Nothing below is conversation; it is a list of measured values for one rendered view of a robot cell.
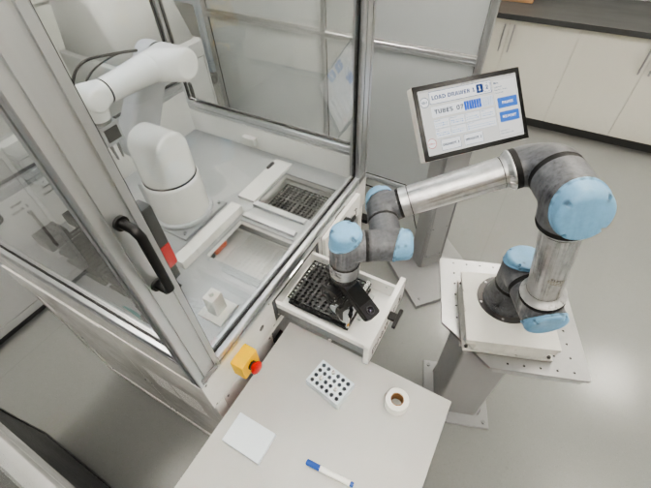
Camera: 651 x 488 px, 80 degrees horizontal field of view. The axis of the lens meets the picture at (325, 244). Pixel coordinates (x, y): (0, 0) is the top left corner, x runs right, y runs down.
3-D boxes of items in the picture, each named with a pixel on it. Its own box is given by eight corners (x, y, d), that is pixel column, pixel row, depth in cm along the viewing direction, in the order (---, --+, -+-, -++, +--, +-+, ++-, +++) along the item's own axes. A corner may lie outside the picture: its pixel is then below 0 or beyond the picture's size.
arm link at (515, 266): (526, 265, 128) (541, 237, 118) (542, 299, 119) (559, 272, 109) (490, 267, 129) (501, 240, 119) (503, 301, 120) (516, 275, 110)
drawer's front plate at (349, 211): (359, 212, 165) (360, 193, 157) (325, 259, 148) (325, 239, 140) (356, 211, 165) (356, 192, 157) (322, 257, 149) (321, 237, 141)
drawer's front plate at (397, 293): (402, 296, 136) (406, 277, 127) (367, 365, 119) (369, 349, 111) (397, 294, 136) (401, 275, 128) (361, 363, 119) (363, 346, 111)
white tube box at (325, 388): (354, 388, 120) (354, 383, 117) (337, 410, 116) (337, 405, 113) (323, 364, 126) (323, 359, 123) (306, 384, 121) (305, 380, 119)
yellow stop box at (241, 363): (262, 360, 119) (258, 350, 113) (247, 381, 115) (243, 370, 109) (248, 353, 120) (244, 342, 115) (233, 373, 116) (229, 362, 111)
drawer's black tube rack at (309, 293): (370, 294, 134) (371, 283, 130) (347, 334, 124) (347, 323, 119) (315, 271, 142) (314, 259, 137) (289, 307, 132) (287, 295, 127)
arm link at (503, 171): (564, 116, 87) (357, 183, 100) (587, 143, 80) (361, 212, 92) (561, 156, 95) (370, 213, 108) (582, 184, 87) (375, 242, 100)
